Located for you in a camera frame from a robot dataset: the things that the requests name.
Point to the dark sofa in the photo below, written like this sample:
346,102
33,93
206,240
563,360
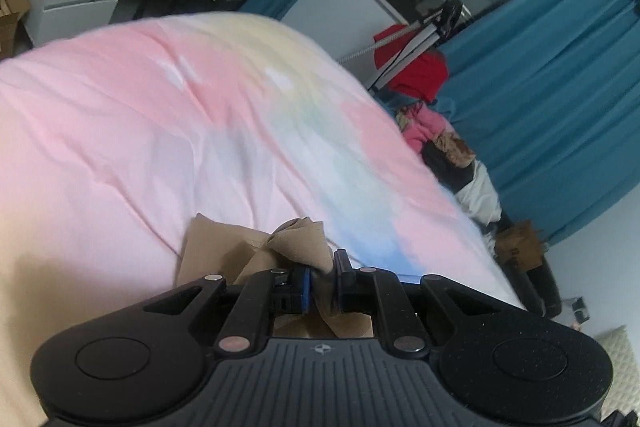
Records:
547,287

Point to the tan patterned cloth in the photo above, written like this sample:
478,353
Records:
457,149

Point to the red garment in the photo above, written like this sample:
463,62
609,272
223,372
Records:
417,74

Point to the cream textured cushion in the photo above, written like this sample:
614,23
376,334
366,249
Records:
622,367

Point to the cardboard boxes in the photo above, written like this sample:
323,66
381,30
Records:
12,17

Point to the brown paper bag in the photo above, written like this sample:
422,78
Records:
520,247

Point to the white tripod with phone holder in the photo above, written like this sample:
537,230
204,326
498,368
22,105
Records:
425,37

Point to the wide blue curtain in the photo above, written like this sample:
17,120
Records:
560,97

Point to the bed with pastel duvet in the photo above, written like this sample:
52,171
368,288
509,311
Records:
175,117

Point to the teal blanket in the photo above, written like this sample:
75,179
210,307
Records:
442,107

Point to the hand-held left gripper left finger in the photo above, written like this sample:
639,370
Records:
302,292

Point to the pink clothes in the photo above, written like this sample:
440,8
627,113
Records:
425,124

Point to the black clothes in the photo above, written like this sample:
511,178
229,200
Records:
447,172

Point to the tan t-shirt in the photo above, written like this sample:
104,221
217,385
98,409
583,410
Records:
225,252

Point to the white clothes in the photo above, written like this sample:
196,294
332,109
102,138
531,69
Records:
482,197

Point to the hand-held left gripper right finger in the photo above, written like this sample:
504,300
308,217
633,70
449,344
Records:
340,292

